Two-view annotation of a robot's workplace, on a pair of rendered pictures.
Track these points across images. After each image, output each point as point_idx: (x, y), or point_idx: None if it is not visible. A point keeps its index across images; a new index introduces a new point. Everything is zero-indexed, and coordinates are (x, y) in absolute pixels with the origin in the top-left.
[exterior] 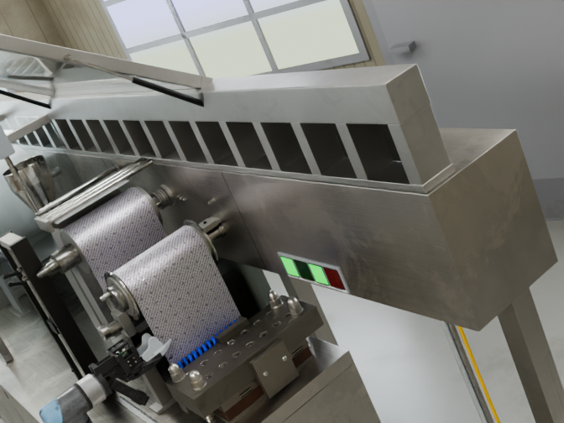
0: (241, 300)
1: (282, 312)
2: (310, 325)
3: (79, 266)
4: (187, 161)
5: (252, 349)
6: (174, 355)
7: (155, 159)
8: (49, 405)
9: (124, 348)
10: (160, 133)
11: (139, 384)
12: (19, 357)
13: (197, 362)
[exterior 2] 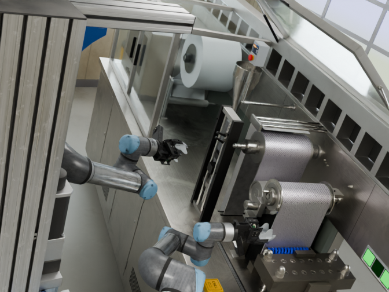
0: None
1: (335, 266)
2: (345, 285)
3: None
4: (354, 156)
5: (313, 276)
6: (269, 243)
7: (329, 133)
8: (205, 226)
9: (254, 224)
10: (347, 125)
11: None
12: None
13: (279, 256)
